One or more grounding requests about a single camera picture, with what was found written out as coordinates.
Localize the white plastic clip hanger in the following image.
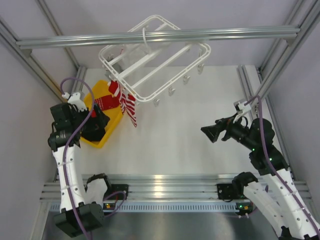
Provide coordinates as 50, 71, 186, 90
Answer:
98, 15, 211, 105

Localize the red white striped sock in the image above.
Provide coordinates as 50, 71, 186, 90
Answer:
107, 80, 137, 128

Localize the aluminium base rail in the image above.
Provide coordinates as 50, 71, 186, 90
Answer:
39, 173, 312, 203

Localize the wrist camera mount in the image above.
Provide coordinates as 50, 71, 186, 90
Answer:
62, 91, 87, 112
233, 99, 252, 118

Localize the red sock in tray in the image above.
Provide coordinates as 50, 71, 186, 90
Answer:
94, 94, 120, 111

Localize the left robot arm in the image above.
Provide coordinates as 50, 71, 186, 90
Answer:
47, 103, 113, 240

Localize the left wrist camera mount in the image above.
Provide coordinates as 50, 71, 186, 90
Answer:
62, 91, 87, 112

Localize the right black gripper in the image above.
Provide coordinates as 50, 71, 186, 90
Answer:
201, 111, 258, 150

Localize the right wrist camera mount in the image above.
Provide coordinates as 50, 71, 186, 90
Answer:
233, 99, 252, 118

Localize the perforated cable duct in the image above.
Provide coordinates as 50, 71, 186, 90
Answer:
48, 201, 253, 213

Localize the yellow plastic tray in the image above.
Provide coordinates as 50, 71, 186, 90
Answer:
80, 80, 123, 148

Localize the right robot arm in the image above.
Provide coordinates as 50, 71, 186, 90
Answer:
200, 116, 320, 240

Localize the aluminium top crossbar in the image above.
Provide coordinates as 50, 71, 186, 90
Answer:
16, 25, 301, 49

